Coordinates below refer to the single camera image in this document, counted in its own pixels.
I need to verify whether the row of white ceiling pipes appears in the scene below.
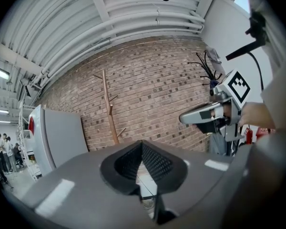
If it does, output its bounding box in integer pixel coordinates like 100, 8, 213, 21
0, 0, 206, 87

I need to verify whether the white metal shelf rack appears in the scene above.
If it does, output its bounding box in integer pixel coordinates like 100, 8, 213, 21
17, 103, 42, 182

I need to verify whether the person's right hand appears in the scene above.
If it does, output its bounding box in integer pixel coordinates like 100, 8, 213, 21
222, 103, 233, 123

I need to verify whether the red box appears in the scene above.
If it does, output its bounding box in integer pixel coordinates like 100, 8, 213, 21
255, 127, 276, 141

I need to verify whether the red fire extinguisher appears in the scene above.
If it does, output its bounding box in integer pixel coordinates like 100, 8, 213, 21
245, 125, 254, 145

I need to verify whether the person's right forearm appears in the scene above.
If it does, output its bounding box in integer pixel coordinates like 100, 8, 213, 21
237, 102, 276, 130

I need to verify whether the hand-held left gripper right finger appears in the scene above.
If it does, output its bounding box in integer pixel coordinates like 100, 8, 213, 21
136, 139, 189, 195

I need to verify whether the person's grey sleeve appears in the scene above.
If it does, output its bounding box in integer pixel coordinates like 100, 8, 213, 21
223, 63, 286, 229

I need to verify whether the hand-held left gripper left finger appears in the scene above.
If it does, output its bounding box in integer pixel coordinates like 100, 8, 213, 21
100, 139, 143, 196

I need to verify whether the grey bag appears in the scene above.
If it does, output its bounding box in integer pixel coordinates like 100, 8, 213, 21
204, 45, 224, 74

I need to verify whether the wooden coat rack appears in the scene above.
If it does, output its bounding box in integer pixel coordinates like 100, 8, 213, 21
92, 69, 127, 145

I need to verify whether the black coat rack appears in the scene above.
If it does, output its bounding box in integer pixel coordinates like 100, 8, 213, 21
187, 51, 224, 88

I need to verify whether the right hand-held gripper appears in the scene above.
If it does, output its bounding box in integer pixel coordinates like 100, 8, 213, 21
179, 69, 251, 143

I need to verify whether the black cable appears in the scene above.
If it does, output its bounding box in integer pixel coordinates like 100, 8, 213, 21
247, 51, 265, 91

